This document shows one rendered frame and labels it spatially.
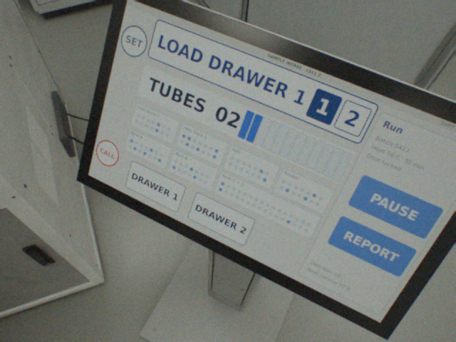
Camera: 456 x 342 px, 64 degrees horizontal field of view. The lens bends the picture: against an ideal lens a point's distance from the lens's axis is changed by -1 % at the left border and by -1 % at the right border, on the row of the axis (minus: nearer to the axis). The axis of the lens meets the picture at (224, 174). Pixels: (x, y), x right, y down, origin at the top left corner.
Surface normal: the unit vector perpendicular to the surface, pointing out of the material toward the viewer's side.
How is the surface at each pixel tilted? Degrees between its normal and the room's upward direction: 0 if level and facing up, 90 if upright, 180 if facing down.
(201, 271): 5
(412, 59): 90
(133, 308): 0
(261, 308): 5
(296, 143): 50
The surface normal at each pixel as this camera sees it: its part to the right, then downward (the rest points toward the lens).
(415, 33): -0.88, 0.39
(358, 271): -0.32, 0.26
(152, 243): 0.04, -0.50
